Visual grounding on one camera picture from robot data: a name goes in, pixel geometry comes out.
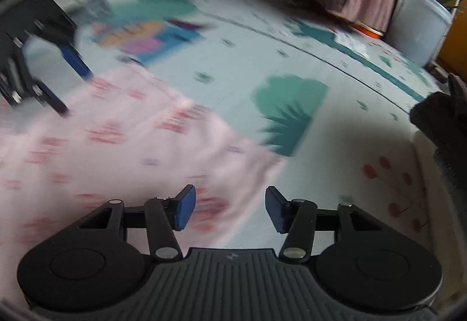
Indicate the orange round object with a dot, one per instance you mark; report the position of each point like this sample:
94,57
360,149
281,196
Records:
368,30

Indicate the dark grey garment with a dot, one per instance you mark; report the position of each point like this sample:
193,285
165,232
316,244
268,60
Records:
441,116

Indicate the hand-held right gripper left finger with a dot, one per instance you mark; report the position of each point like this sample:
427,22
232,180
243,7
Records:
184,207

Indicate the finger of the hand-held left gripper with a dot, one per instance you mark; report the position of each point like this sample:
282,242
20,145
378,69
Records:
76,61
51,98

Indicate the pale plastic bucket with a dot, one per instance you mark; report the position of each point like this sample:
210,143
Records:
416,29

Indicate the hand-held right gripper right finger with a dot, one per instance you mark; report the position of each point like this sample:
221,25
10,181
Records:
275,209

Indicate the pink printed garment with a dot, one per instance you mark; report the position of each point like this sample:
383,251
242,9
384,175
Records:
127,145

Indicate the grey knit garment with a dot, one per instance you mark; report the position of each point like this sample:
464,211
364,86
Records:
452,171

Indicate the cartoon printed play mat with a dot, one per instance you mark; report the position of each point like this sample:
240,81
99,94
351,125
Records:
346,116

